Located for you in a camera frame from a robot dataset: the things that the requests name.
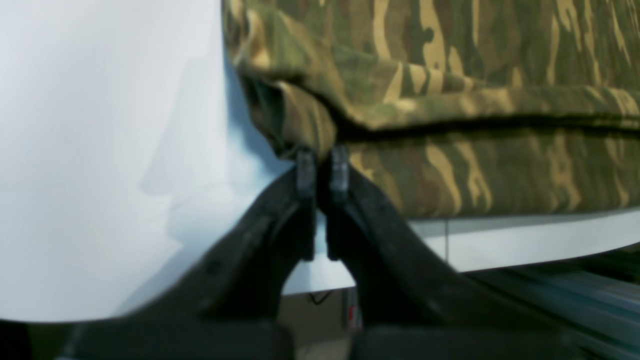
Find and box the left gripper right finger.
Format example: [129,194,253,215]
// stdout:
[326,145,583,360]

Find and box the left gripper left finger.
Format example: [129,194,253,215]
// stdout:
[65,149,317,360]

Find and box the camouflage T-shirt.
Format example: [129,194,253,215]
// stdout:
[221,0,640,219]

